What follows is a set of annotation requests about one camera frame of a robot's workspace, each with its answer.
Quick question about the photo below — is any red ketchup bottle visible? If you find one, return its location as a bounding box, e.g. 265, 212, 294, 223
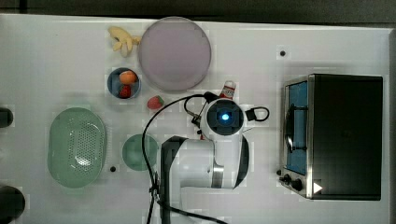
219, 80, 236, 99

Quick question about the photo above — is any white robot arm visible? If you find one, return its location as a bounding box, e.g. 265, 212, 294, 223
160, 98, 249, 224

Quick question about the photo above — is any black cylinder near strainer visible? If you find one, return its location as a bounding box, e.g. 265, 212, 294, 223
0, 107, 14, 128

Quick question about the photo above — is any red strawberry on table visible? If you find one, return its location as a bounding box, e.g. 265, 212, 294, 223
147, 95, 164, 110

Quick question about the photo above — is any large lilac plate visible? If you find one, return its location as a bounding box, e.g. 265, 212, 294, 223
138, 17, 211, 91

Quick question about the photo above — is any red strawberry in bowl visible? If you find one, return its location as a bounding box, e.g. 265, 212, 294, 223
119, 85, 132, 99

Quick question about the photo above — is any green mug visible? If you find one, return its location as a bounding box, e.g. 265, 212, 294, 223
122, 134, 159, 171

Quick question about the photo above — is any orange fruit in bowl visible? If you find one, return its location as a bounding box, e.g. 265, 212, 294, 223
120, 70, 137, 85

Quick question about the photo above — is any blue bowl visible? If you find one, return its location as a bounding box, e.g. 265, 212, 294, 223
107, 67, 141, 99

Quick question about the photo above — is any yellow banana bunch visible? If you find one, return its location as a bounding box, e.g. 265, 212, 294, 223
107, 26, 141, 58

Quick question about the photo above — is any black toaster oven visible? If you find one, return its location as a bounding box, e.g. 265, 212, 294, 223
277, 74, 383, 201

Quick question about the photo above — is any black cylinder at corner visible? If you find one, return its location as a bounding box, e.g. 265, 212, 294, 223
0, 186, 26, 224

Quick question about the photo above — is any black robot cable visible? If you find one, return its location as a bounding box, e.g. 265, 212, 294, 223
141, 91, 271, 224

